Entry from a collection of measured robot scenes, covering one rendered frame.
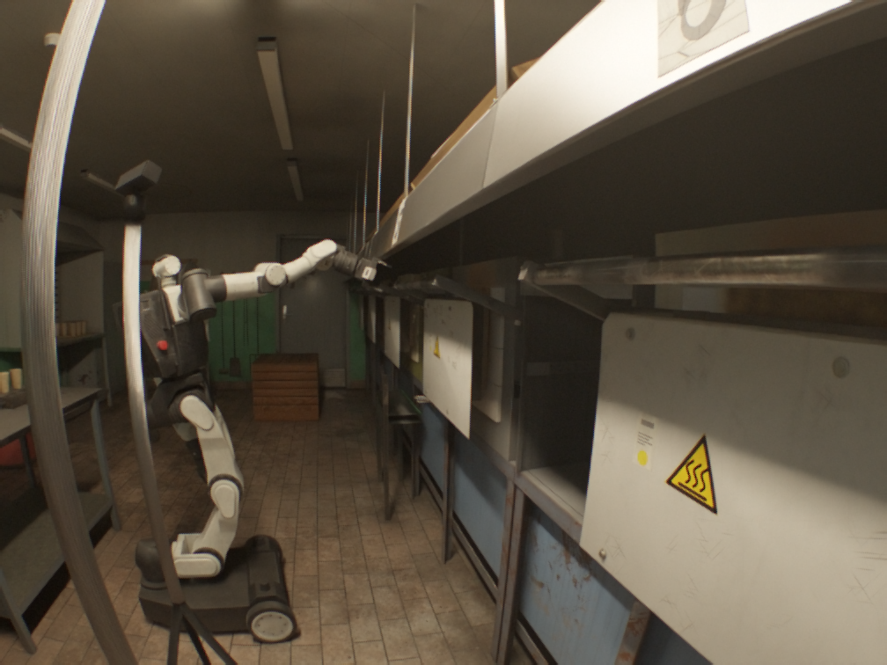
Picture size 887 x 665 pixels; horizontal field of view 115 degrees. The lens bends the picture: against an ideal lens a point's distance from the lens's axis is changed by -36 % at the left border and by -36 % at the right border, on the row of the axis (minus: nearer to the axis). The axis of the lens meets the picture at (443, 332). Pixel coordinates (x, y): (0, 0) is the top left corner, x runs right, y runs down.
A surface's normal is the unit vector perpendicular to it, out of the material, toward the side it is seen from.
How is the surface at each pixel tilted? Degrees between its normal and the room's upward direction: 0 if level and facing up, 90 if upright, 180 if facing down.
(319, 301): 90
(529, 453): 90
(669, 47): 80
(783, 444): 90
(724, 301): 90
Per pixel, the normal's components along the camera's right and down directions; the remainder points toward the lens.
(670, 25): -0.95, -0.18
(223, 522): 0.35, 0.50
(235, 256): 0.26, 0.09
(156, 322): 0.90, -0.10
